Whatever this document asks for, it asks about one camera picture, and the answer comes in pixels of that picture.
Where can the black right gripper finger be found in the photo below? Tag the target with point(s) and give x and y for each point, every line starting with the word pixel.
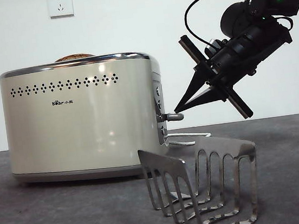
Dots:
pixel 207 96
pixel 194 84

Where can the cream steel two-slot toaster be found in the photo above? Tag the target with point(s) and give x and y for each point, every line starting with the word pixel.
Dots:
pixel 80 126

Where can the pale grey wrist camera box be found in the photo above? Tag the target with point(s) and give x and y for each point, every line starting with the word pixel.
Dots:
pixel 214 44

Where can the white wall socket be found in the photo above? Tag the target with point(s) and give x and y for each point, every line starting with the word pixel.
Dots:
pixel 61 5

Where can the brown-crusted bread slice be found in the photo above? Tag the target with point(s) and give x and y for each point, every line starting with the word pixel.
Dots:
pixel 74 56

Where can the grey toaster lever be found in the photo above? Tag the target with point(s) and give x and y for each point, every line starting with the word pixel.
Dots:
pixel 176 117

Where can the shiny steel toast rack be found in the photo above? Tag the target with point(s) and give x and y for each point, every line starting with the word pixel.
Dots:
pixel 158 165

